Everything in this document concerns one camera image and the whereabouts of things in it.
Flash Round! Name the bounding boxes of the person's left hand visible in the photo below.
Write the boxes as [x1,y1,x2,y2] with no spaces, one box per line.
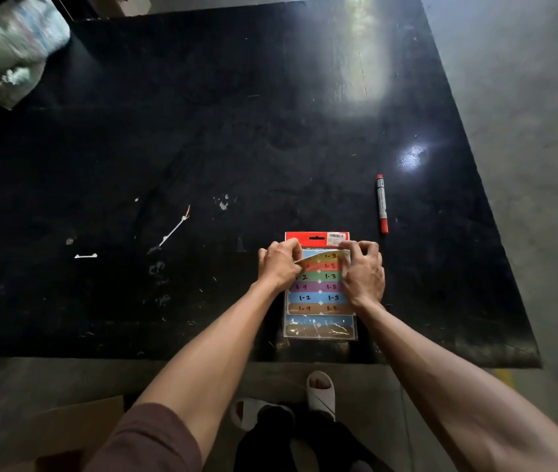
[257,239,304,293]

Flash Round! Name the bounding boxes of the person's right hand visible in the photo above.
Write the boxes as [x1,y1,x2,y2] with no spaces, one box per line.
[338,240,387,310]

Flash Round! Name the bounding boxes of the colourful label sticker pack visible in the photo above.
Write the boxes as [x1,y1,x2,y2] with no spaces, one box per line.
[283,231,359,342]

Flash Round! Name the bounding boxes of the person's left forearm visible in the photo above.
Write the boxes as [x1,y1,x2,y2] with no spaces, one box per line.
[134,280,279,462]

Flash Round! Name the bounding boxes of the person's right forearm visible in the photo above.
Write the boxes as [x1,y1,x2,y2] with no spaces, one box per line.
[355,299,558,472]

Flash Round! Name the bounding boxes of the red marker pen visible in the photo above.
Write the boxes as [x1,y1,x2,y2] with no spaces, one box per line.
[375,174,390,235]

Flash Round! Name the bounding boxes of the long white paper scrap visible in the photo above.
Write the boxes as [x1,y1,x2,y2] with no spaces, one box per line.
[158,205,191,248]

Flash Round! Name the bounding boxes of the white right slipper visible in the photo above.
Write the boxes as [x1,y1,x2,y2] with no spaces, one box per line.
[306,370,337,423]

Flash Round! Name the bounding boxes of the white slipper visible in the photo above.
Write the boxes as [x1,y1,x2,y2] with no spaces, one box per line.
[229,397,296,433]
[306,370,337,423]

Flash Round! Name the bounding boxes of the white left slipper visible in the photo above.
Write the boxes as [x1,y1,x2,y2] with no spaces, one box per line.
[229,397,296,433]

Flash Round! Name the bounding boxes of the black trousers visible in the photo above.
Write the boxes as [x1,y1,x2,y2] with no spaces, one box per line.
[233,405,394,472]

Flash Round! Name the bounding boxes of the maroon shirt sleeve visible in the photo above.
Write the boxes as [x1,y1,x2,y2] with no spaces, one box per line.
[84,402,204,472]

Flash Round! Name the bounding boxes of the brown cardboard box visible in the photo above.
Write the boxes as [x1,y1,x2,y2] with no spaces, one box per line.
[0,395,126,472]

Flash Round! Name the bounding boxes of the cardboard box with flap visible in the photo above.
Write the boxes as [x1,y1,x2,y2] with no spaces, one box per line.
[86,0,153,18]

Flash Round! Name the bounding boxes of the crumpled clear plastic bag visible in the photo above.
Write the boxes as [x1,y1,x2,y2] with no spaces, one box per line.
[0,0,71,111]

